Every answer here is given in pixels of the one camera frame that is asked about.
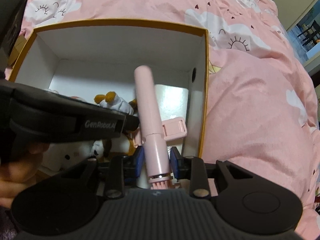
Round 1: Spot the brown white dog plush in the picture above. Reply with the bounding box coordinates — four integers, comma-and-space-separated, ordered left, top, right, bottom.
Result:
92, 91, 137, 162

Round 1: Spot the pink selfie stick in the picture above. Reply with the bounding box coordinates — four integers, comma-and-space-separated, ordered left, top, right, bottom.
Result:
134, 66, 187, 190

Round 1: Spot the white lotion tube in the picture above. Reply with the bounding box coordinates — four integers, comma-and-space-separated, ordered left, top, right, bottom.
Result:
136, 164, 151, 189

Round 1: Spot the person's hand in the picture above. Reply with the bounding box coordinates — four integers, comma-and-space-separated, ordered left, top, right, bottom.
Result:
0, 144, 49, 209

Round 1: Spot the white bunny plush checkered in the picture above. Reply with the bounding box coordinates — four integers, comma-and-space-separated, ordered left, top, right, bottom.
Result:
42, 140, 109, 172

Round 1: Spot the white box with gold rim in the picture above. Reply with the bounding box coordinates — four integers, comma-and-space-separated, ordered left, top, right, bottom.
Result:
9, 19, 208, 157

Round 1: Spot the pink cloud-print bedsheet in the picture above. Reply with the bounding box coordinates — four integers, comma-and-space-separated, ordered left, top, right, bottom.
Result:
21, 0, 319, 239

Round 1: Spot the black chair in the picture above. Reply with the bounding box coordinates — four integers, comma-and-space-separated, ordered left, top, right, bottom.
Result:
297, 20, 320, 46

